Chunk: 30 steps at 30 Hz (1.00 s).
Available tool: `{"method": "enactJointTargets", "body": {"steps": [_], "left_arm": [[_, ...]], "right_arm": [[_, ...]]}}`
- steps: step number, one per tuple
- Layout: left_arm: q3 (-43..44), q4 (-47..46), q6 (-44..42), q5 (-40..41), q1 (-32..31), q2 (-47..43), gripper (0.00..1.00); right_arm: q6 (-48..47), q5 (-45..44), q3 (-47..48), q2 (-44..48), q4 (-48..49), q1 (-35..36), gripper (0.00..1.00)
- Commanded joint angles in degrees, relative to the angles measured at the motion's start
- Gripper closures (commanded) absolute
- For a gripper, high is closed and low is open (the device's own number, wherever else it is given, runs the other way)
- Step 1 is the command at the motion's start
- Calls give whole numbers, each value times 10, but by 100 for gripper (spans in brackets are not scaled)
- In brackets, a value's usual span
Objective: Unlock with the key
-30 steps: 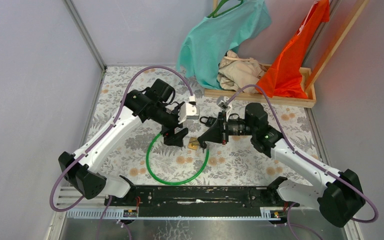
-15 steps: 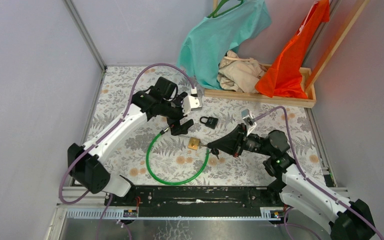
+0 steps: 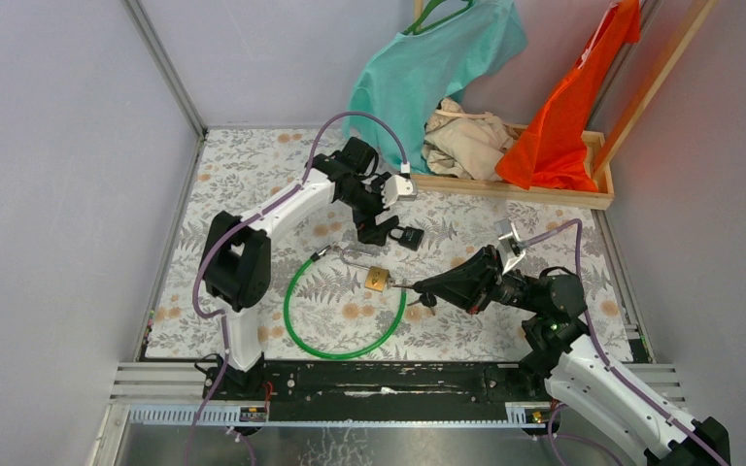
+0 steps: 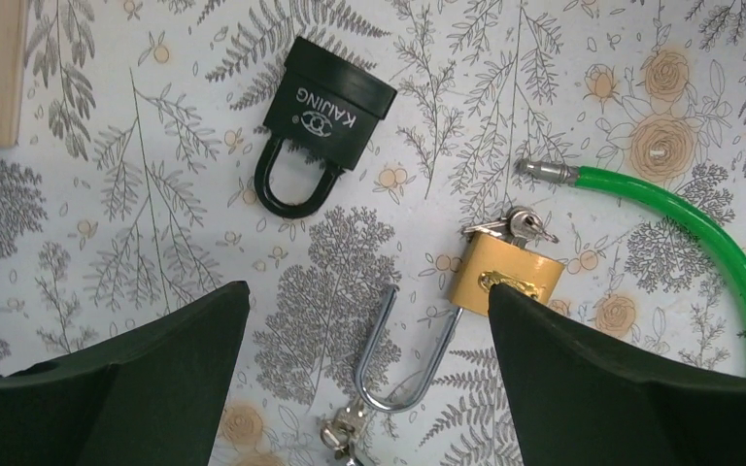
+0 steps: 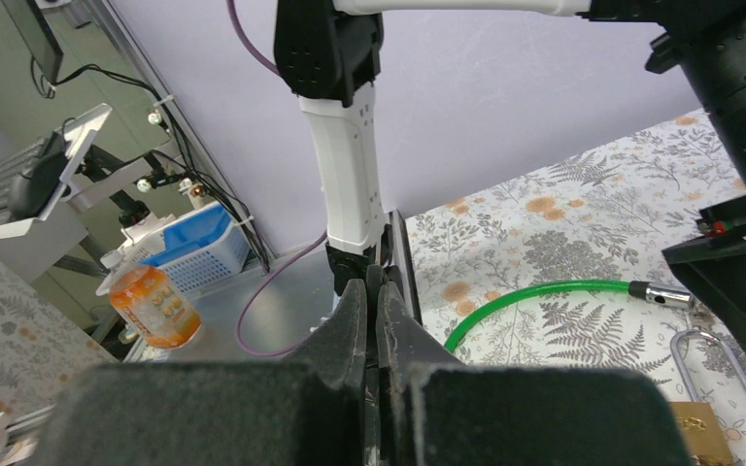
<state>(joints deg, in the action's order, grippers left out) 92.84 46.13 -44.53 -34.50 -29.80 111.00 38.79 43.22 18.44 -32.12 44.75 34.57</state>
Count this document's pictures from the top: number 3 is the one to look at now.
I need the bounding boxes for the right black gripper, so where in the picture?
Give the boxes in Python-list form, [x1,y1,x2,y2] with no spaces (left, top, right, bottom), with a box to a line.
[421,244,542,315]

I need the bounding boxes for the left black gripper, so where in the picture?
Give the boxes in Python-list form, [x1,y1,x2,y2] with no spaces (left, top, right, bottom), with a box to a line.
[336,172,397,246]

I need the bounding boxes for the black padlock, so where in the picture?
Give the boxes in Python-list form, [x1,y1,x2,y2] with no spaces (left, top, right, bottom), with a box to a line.
[388,226,424,251]

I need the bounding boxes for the black head keys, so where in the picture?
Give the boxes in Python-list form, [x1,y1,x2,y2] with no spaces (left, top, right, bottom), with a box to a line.
[390,282,438,316]

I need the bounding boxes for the brass padlock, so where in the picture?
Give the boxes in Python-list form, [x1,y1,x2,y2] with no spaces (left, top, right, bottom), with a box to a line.
[339,248,391,292]

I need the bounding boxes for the green cable lock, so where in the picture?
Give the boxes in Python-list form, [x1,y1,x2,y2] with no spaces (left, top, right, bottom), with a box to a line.
[283,245,407,361]

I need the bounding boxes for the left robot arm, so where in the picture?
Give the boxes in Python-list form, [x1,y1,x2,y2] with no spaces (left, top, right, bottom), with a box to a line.
[192,137,419,399]

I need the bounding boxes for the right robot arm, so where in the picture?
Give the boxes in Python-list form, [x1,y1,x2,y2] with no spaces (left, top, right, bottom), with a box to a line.
[411,246,730,465]

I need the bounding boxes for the beige crumpled cloth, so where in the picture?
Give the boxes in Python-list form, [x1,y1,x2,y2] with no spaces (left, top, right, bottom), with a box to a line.
[422,97,517,182]

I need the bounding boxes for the orange t-shirt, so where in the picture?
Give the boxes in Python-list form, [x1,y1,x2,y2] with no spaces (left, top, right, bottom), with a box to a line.
[494,0,641,192]

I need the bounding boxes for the wooden tray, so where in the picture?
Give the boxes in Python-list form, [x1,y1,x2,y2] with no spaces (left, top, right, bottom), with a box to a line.
[411,167,615,210]

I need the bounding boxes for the teal t-shirt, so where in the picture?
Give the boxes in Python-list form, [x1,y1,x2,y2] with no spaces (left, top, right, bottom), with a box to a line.
[342,1,527,174]

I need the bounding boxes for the green clothes hanger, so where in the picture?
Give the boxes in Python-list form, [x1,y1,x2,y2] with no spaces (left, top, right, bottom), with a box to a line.
[402,0,475,36]

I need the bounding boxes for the wooden rack pole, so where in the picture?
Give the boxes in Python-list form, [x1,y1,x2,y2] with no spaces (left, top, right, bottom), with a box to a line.
[592,0,716,182]

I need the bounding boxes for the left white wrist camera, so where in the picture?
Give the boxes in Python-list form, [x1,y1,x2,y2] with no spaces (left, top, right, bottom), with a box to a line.
[382,174,419,209]

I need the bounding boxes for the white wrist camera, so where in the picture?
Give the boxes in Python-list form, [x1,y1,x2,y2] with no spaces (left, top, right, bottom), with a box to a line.
[495,218,526,274]
[382,174,419,209]

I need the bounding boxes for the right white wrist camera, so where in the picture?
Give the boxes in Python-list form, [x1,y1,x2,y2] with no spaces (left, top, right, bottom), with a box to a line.
[495,218,526,274]

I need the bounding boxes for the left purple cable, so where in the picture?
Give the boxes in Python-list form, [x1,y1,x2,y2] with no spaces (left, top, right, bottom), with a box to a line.
[182,110,411,466]

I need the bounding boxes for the purple cable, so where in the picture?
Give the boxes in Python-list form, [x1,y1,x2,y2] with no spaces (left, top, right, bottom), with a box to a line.
[517,218,731,466]
[182,110,411,466]

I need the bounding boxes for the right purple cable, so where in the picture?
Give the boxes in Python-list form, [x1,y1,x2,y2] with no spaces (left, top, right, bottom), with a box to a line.
[517,218,731,466]

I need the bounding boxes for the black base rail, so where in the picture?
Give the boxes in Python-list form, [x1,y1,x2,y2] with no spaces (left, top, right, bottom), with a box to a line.
[194,359,556,424]

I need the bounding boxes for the aluminium corner post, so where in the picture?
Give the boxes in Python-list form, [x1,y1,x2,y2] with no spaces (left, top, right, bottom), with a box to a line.
[120,0,207,138]

